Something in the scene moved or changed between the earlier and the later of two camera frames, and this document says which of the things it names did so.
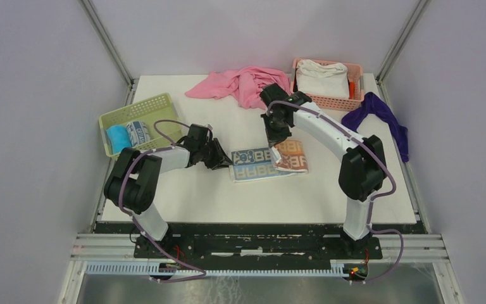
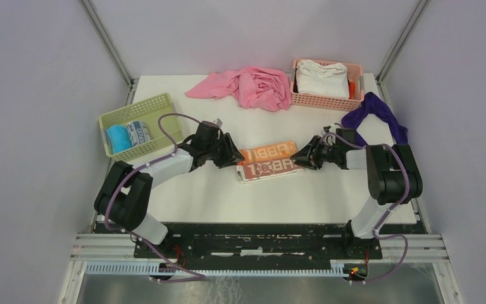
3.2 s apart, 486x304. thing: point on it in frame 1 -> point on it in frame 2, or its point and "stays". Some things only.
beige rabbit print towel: x=286 y=157 stays
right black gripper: x=274 y=137 -> x=306 y=158
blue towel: x=119 y=137 stays
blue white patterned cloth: x=138 y=132 stays
